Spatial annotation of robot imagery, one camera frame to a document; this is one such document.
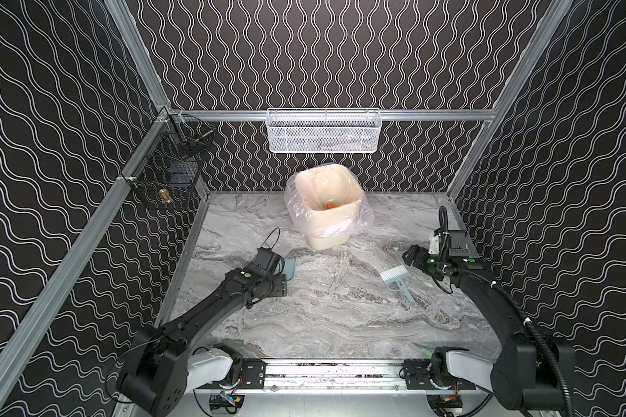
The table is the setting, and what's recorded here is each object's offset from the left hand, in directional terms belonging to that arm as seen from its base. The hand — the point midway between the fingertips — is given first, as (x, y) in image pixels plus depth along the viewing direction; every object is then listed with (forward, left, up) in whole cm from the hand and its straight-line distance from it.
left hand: (283, 287), depth 85 cm
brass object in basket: (+19, +37, +23) cm, 47 cm away
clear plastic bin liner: (+18, -27, +12) cm, 34 cm away
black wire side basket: (+33, +45, +20) cm, 59 cm away
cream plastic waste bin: (+36, -15, +5) cm, 39 cm away
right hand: (+10, -44, +3) cm, 45 cm away
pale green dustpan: (+12, 0, -7) cm, 14 cm away
